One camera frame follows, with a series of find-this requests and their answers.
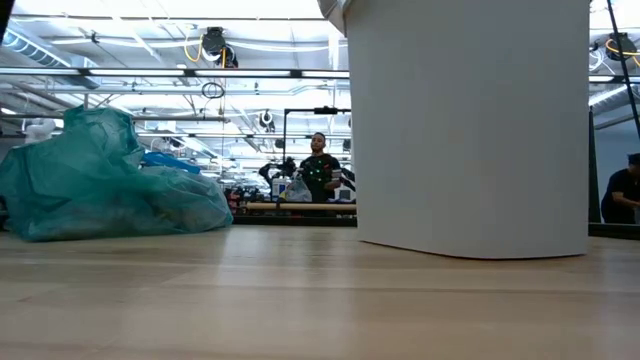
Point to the light wooden background table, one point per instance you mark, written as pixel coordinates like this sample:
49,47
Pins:
300,206

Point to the translucent pale plastic bag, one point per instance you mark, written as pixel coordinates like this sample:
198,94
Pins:
298,192

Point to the teal plastic trash bag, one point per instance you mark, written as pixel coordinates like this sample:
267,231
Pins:
90,190

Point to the white plastic trash bin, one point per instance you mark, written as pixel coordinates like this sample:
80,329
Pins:
470,130

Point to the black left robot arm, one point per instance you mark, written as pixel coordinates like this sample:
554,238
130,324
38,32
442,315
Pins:
5,17

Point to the background robot station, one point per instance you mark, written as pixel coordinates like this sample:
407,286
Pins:
240,195

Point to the black partition curtain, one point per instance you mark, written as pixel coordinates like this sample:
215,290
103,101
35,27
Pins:
594,170

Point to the white robot figure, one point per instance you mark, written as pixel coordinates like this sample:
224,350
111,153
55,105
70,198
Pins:
40,130

